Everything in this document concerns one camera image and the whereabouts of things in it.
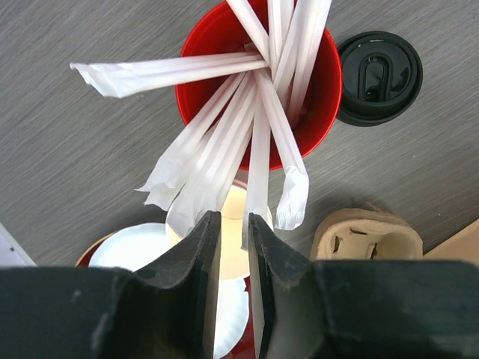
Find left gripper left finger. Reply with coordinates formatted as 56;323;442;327
132;211;221;358

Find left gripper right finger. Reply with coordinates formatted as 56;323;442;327
248;214;313;358

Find stack of white paper cups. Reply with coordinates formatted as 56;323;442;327
165;179;250;280

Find brown pulp cup carrier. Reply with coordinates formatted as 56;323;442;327
310;208;423;261

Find stack of black lids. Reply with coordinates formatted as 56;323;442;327
337;31;424;127

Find brown paper bag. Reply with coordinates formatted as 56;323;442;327
424;220;479;266

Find white paper plates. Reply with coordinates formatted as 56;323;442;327
88;223;251;359

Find red round tray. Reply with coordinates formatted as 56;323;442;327
74;231;259;359

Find white wrapped straw horizontal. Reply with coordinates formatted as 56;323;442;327
70;52;268;99

